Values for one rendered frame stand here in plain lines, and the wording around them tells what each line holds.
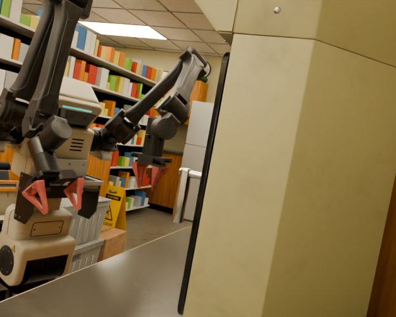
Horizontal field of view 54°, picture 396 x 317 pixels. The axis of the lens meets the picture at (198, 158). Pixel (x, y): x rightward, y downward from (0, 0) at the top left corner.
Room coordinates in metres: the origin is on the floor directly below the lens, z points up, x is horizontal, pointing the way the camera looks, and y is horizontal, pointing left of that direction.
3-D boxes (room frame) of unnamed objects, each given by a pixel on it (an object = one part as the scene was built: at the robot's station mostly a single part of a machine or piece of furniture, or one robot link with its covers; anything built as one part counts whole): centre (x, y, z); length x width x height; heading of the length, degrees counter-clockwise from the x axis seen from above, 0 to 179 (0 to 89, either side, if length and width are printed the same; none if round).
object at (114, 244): (3.42, 0.73, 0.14); 0.41 x 0.32 x 0.28; 166
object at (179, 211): (0.61, 0.00, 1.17); 0.05 x 0.03 x 0.10; 69
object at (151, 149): (1.10, 0.13, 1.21); 0.10 x 0.07 x 0.07; 69
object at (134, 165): (1.10, 0.14, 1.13); 0.07 x 0.07 x 0.09; 69
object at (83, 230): (2.84, 0.91, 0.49); 0.60 x 0.42 x 0.33; 159
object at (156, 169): (1.09, 0.12, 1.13); 0.07 x 0.07 x 0.09; 69
